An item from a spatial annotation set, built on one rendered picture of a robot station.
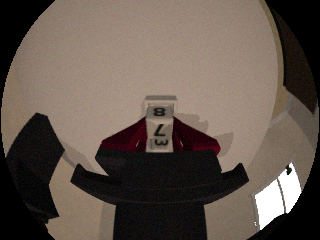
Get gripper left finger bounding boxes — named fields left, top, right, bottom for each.
left=99, top=116, right=147, bottom=152

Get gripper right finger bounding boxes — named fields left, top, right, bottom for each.
left=172, top=116, right=221, bottom=156

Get white calendar cube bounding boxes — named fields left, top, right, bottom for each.
left=151, top=138, right=172, bottom=149
left=145, top=106, right=174, bottom=139

